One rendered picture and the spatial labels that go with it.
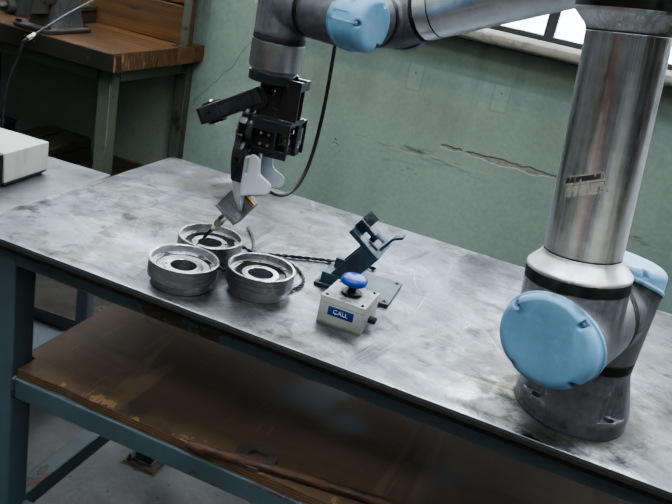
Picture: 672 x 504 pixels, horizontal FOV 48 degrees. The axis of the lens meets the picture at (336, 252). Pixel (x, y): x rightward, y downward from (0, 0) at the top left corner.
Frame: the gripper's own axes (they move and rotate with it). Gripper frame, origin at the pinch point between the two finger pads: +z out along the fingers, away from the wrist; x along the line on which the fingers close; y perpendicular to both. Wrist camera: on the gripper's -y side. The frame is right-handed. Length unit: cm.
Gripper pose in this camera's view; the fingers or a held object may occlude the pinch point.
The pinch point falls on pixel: (241, 198)
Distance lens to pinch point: 116.5
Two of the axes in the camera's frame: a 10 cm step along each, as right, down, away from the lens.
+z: -1.9, 9.1, 3.7
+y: 9.3, 2.9, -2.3
